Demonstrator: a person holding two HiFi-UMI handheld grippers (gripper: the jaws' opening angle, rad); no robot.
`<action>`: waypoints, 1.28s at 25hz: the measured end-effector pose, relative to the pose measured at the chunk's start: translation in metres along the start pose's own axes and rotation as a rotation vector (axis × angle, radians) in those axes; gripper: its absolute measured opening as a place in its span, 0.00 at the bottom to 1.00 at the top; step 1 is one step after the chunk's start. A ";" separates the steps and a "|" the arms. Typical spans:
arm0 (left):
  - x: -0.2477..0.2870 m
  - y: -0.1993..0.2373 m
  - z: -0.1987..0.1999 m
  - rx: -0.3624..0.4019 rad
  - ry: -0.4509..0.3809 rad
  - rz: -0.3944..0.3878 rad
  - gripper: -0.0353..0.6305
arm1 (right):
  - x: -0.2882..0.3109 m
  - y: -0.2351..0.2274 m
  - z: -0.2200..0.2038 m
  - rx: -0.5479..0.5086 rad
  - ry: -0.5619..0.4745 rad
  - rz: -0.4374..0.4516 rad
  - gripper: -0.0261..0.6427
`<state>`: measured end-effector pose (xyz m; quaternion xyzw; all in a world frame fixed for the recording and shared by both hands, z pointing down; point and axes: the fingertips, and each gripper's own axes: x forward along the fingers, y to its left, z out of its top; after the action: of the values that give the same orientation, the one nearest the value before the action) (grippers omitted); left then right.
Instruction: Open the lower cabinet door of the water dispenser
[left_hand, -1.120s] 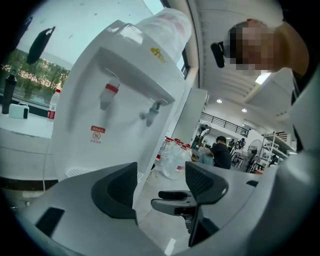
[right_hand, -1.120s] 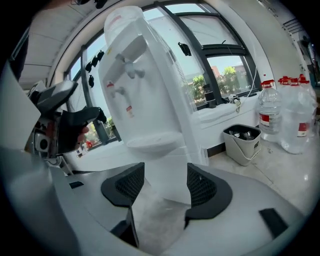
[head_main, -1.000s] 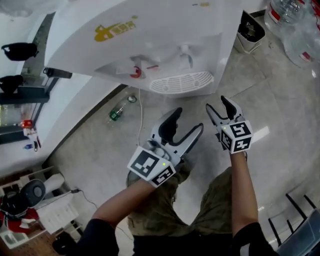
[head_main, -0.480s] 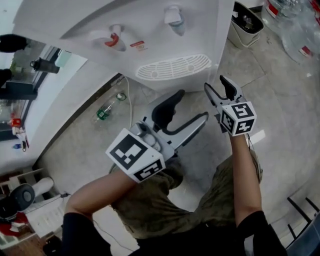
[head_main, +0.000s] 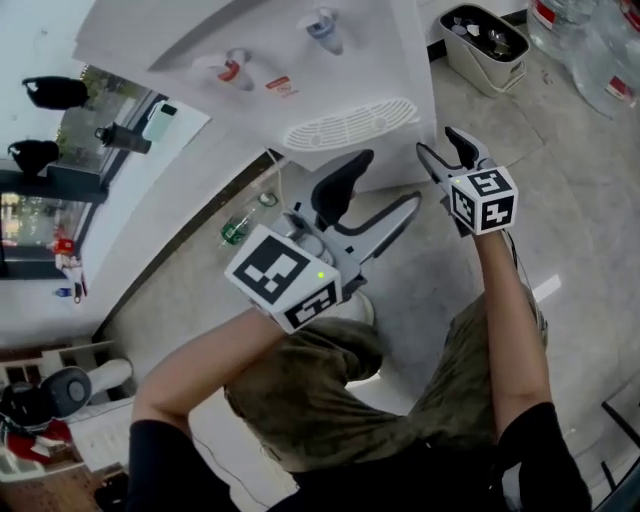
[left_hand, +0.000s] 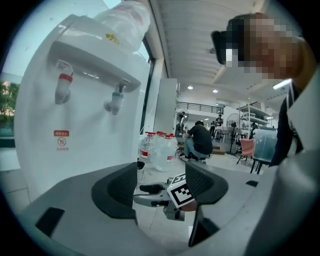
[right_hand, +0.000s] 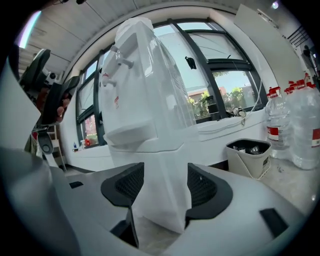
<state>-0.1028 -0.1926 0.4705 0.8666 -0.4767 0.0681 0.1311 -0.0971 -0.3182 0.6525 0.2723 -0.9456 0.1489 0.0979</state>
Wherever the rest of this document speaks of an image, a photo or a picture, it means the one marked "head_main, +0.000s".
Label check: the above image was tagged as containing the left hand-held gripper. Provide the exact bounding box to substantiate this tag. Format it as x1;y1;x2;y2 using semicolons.
224;148;424;335

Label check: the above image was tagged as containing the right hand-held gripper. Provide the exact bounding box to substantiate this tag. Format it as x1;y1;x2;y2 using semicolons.
417;126;519;239

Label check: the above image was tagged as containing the white water dispenser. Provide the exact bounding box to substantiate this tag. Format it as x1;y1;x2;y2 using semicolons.
72;0;437;197

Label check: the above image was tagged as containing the person's left forearm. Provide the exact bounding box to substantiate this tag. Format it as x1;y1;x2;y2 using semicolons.
130;303;294;441

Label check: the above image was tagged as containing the person's right forearm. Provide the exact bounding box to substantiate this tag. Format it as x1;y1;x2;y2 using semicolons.
473;230;556;444

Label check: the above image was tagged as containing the clear water jug red cap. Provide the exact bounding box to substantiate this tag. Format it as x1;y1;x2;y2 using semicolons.
527;0;594;59
569;0;640;120

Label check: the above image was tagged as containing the person's left white shoe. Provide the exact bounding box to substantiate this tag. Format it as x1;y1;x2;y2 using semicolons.
324;289;377;327

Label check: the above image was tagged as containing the beige trash bin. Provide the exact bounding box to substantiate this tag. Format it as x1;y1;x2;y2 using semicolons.
438;3;531;99

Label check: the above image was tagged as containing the clear bottle green label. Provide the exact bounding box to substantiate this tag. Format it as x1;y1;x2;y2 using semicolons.
219;192;279;250

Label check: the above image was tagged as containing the white windowsill ledge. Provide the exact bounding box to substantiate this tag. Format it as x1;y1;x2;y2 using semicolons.
0;97;281;351

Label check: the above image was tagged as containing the mint green phone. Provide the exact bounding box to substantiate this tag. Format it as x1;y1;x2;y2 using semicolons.
142;101;179;144

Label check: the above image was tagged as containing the black insulated tumbler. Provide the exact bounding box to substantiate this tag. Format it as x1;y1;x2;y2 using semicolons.
93;122;153;155

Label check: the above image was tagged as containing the person's black shirt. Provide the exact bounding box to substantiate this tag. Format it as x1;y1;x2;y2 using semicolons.
127;402;594;512

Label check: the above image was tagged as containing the red and white packet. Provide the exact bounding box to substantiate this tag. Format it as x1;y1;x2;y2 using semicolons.
49;237;81;266

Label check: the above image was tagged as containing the white rounded stand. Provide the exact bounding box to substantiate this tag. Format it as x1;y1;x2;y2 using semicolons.
84;358;135;407

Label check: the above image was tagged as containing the group of black hanging pouches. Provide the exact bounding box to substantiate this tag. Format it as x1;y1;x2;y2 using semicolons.
7;74;91;177

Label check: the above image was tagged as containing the white cubby shelf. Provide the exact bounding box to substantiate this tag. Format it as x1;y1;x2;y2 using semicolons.
0;342;121;386

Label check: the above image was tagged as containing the red and white striped cloth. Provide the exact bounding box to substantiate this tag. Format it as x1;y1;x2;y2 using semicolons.
0;417;76;464

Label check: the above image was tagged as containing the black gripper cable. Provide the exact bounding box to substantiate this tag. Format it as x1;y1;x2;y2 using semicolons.
505;232;534;296

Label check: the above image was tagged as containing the thin black floor cable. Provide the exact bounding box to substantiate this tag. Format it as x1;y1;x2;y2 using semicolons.
191;433;266;504

